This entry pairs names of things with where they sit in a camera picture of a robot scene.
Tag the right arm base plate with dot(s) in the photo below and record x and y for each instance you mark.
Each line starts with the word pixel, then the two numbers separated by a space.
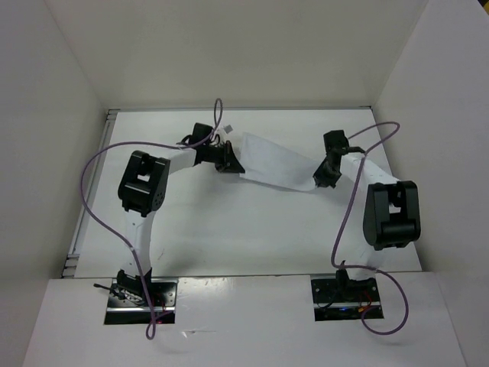
pixel 331 304

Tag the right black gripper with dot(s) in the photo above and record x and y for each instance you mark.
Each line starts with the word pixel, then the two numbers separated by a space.
pixel 322 179

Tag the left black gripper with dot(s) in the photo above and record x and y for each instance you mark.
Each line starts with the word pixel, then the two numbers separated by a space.
pixel 229 164

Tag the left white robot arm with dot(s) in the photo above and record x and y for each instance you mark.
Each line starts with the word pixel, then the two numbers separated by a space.
pixel 142 192

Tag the white skirt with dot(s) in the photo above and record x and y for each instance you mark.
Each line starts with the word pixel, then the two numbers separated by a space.
pixel 266 162

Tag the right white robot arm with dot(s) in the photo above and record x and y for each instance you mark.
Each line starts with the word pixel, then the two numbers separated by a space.
pixel 391 218

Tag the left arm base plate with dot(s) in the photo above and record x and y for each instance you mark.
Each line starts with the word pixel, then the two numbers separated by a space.
pixel 124 308

